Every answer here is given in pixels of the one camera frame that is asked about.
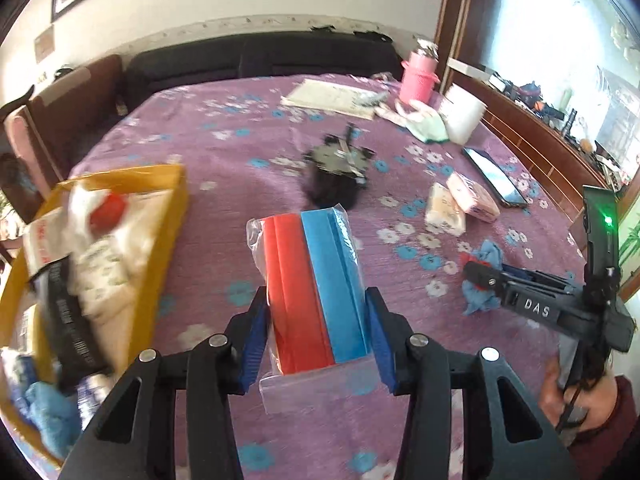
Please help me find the purple floral tablecloth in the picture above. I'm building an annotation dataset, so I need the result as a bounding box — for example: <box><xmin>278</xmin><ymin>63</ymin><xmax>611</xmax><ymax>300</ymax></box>
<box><xmin>65</xmin><ymin>74</ymin><xmax>591</xmax><ymax>480</ymax></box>

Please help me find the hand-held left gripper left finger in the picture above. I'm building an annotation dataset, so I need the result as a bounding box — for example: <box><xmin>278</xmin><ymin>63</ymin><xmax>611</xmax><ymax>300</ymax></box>
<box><xmin>60</xmin><ymin>285</ymin><xmax>273</xmax><ymax>480</ymax></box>

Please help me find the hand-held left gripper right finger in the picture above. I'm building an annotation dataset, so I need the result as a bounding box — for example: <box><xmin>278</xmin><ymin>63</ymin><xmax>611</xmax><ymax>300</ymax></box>
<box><xmin>364</xmin><ymin>286</ymin><xmax>586</xmax><ymax>480</ymax></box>

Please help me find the pink bottle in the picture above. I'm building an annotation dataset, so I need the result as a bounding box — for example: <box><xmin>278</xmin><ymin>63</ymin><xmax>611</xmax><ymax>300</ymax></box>
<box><xmin>400</xmin><ymin>39</ymin><xmax>442</xmax><ymax>106</ymax></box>

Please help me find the black packet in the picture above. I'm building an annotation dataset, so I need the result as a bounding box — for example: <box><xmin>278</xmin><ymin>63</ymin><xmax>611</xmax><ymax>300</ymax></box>
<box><xmin>32</xmin><ymin>255</ymin><xmax>113</xmax><ymax>391</ymax></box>

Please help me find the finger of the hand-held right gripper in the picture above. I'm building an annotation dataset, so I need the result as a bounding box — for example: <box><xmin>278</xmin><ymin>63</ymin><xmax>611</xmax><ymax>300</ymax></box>
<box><xmin>462</xmin><ymin>260</ymin><xmax>513</xmax><ymax>307</ymax></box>
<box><xmin>502</xmin><ymin>264</ymin><xmax>583</xmax><ymax>293</ymax></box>

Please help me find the white cup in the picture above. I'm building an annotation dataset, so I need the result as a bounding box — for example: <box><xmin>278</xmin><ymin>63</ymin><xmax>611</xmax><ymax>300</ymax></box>
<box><xmin>440</xmin><ymin>85</ymin><xmax>488</xmax><ymax>145</ymax></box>

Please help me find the green white cloth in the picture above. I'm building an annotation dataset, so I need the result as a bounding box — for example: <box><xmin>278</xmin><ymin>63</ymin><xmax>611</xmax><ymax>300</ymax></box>
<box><xmin>375</xmin><ymin>100</ymin><xmax>448</xmax><ymax>143</ymax></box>

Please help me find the person's right hand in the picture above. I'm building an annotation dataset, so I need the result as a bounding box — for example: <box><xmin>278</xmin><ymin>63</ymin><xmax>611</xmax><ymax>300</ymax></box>
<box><xmin>542</xmin><ymin>355</ymin><xmax>618</xmax><ymax>436</ymax></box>

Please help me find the red round item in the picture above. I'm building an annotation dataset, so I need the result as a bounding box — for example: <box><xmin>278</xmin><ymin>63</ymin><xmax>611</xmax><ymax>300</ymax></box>
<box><xmin>95</xmin><ymin>192</ymin><xmax>127</xmax><ymax>233</ymax></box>

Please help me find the wall tag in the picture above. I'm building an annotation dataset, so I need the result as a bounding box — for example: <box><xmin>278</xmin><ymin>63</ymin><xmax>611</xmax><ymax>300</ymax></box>
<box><xmin>34</xmin><ymin>27</ymin><xmax>56</xmax><ymax>64</ymax></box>

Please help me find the floral tissue pack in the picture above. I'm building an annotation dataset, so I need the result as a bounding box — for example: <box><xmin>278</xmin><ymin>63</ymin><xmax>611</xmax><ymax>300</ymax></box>
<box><xmin>425</xmin><ymin>182</ymin><xmax>467</xmax><ymax>237</ymax></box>

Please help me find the cream cloth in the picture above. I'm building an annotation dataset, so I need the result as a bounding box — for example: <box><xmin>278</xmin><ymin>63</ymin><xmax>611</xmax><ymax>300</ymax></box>
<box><xmin>107</xmin><ymin>195</ymin><xmax>176</xmax><ymax>281</ymax></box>

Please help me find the wooden cabinet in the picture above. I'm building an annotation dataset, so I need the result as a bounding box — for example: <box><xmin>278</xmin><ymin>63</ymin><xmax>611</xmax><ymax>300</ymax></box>
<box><xmin>445</xmin><ymin>60</ymin><xmax>621</xmax><ymax>221</ymax></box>

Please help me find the black sofa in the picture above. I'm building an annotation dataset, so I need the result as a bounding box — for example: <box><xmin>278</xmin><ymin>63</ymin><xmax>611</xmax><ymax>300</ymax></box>
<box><xmin>122</xmin><ymin>30</ymin><xmax>403</xmax><ymax>111</ymax></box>

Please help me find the black smartphone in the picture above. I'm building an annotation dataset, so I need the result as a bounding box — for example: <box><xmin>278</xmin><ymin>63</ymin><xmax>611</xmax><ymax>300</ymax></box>
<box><xmin>462</xmin><ymin>147</ymin><xmax>528</xmax><ymax>209</ymax></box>

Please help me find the brown wooden door frame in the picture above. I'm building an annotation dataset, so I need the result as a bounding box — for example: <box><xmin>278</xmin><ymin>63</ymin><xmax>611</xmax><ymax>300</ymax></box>
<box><xmin>435</xmin><ymin>0</ymin><xmax>473</xmax><ymax>91</ymax></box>

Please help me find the brown chair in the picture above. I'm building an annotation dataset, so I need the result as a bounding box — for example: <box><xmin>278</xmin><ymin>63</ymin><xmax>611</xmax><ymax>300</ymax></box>
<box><xmin>27</xmin><ymin>54</ymin><xmax>126</xmax><ymax>186</ymax></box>

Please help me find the pile of assorted clutter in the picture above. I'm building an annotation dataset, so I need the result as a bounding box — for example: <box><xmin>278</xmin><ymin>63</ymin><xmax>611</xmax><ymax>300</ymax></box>
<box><xmin>487</xmin><ymin>70</ymin><xmax>628</xmax><ymax>186</ymax></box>

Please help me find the red and blue cloth pack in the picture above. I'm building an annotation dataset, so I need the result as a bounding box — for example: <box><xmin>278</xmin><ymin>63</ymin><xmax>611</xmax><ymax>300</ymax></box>
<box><xmin>246</xmin><ymin>205</ymin><xmax>373</xmax><ymax>413</ymax></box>

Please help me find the pink soap bar packet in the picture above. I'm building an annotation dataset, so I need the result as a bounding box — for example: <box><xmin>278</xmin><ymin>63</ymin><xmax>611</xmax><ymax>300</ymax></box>
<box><xmin>446</xmin><ymin>172</ymin><xmax>501</xmax><ymax>222</ymax></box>

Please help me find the white paper sheet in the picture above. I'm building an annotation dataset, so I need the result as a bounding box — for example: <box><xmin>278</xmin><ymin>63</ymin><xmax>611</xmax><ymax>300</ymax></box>
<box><xmin>281</xmin><ymin>78</ymin><xmax>388</xmax><ymax>121</ymax></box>

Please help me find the pink cushion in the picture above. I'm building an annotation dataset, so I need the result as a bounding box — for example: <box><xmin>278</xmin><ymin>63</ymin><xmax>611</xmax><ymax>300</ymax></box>
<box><xmin>5</xmin><ymin>112</ymin><xmax>36</xmax><ymax>171</ymax></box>

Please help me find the yellow cardboard box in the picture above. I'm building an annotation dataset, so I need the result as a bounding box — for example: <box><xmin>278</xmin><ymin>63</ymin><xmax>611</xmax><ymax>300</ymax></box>
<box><xmin>0</xmin><ymin>164</ymin><xmax>190</xmax><ymax>466</ymax></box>

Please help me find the blue cloth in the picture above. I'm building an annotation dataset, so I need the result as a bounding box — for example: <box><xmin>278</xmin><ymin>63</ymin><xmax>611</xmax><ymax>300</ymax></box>
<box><xmin>460</xmin><ymin>240</ymin><xmax>506</xmax><ymax>317</ymax></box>
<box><xmin>25</xmin><ymin>382</ymin><xmax>83</xmax><ymax>461</ymax></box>

